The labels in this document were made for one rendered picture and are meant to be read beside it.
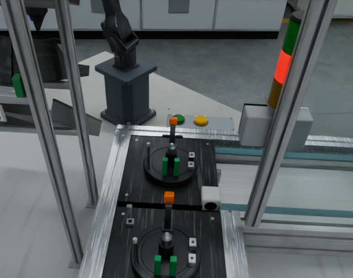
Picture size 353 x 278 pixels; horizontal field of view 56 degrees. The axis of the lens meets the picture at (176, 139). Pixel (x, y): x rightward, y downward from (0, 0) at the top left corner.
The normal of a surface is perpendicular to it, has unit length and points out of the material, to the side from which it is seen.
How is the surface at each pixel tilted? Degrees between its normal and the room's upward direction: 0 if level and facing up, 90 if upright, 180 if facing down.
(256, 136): 90
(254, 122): 90
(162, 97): 0
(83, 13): 90
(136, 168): 0
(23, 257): 0
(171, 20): 90
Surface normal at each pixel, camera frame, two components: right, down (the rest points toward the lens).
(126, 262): 0.05, -0.76
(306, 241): -0.03, 0.64
